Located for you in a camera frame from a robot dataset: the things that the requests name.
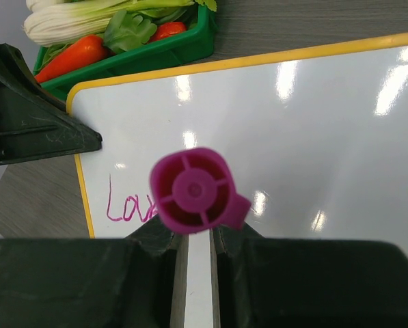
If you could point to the orange carrot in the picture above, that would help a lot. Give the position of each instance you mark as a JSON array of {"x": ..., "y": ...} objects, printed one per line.
[{"x": 86, "y": 51}]

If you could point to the green plastic tray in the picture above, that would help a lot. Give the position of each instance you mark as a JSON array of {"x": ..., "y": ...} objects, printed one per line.
[{"x": 194, "y": 44}]

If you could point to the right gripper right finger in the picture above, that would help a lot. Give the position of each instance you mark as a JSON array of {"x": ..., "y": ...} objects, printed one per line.
[{"x": 285, "y": 282}]

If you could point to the bok choy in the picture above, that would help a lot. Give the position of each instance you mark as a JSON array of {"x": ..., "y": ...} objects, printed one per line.
[{"x": 60, "y": 22}]

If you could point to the red tomato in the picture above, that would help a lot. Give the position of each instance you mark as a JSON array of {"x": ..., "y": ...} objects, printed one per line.
[{"x": 167, "y": 30}]

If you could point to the white marker purple cap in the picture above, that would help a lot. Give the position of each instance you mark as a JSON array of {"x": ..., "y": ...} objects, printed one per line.
[{"x": 194, "y": 191}]

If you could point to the orange framed whiteboard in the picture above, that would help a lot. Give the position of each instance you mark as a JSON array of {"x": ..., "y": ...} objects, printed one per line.
[{"x": 316, "y": 139}]

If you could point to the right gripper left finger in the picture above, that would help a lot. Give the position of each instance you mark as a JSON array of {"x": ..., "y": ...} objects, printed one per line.
[{"x": 81, "y": 282}]

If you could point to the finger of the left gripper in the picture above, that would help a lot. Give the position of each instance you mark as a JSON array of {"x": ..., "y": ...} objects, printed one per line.
[{"x": 34, "y": 124}]

